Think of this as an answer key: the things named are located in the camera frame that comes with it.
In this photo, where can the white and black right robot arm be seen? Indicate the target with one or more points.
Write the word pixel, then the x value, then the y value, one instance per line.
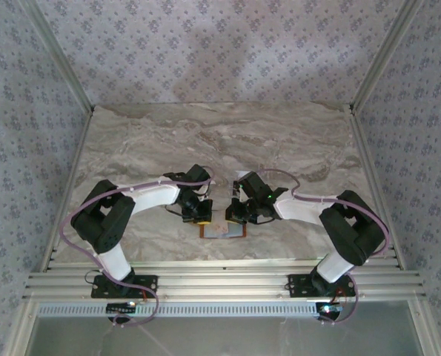
pixel 298 209

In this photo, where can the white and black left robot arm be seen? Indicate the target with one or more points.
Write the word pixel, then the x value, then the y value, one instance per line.
pixel 149 198

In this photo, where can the grey metal panel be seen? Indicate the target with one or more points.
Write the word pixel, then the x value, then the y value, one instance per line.
pixel 242 337

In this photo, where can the aluminium rail beam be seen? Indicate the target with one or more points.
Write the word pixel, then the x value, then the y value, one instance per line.
pixel 220 282

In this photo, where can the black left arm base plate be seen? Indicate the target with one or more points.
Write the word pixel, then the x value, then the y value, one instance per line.
pixel 146 285

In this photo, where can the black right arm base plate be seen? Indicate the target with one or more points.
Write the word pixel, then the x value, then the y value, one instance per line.
pixel 298 285

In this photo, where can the aluminium side rail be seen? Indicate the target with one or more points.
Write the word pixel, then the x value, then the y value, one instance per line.
pixel 69 185
pixel 376 185

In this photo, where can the short aluminium frame post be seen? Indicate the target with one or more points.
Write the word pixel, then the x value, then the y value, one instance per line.
pixel 422 330
pixel 22 330

